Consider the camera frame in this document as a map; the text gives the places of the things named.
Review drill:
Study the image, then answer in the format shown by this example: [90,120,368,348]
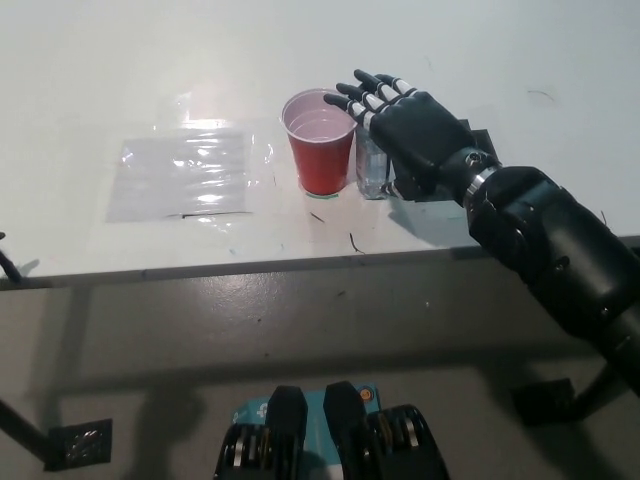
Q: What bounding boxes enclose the clear plastic sheet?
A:
[105,130,254,223]

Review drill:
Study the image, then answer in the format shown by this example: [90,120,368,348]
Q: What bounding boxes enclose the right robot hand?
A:
[323,69,502,203]

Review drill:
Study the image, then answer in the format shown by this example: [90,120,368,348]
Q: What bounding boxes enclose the black table leg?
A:
[0,398,54,472]
[572,359,624,419]

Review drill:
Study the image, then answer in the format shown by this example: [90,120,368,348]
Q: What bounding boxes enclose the clear hand soap pump bottle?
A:
[355,125,394,201]

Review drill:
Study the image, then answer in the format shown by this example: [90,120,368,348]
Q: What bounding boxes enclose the robot torso black and teal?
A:
[213,381,449,480]

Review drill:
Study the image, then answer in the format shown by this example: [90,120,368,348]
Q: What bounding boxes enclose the red plastic cup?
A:
[280,88,358,196]

